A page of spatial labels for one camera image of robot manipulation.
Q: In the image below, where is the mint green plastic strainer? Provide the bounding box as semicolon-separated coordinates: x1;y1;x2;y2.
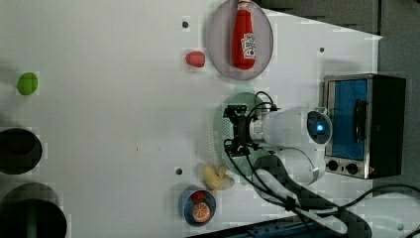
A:
213;90;270;184

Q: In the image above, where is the black round container upper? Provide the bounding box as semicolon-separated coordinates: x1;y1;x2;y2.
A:
0;128;43;175

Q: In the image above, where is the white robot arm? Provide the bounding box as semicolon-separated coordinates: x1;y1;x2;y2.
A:
223;105;333;184

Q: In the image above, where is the grey round plate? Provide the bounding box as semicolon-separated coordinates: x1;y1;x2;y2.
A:
206;0;273;80

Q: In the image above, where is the black cable bundle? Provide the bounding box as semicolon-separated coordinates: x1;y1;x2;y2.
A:
224;90;420;238

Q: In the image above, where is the green toy lime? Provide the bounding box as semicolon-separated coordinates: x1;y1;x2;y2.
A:
17;72;39;95

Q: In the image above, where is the silver toaster oven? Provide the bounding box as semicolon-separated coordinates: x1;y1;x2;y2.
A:
323;73;406;179

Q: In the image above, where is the blue metal frame rail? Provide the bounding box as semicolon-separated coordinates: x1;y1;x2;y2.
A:
188;222;333;238

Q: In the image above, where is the red ketchup bottle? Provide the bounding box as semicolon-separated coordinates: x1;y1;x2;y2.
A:
231;0;257;70

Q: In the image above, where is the black round container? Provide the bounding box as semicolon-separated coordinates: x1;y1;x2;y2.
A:
0;128;43;175
1;182;67;238

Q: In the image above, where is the small red toy fruit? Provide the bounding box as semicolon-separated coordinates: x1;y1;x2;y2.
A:
191;190;206;203

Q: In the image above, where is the orange slice toy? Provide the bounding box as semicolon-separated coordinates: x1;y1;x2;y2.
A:
192;202;211;223

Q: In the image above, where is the blue bowl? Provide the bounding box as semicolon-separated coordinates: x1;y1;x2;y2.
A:
178;189;217;227

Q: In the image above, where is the yellow toy banana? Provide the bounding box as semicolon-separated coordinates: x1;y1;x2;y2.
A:
202;165;235;191

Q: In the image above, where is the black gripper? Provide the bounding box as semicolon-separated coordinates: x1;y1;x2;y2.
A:
223;105;259;157

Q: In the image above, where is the black round container lower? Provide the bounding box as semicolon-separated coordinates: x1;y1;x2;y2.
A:
1;182;67;238

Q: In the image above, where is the red toy strawberry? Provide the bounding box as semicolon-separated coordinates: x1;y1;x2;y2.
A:
185;52;205;67

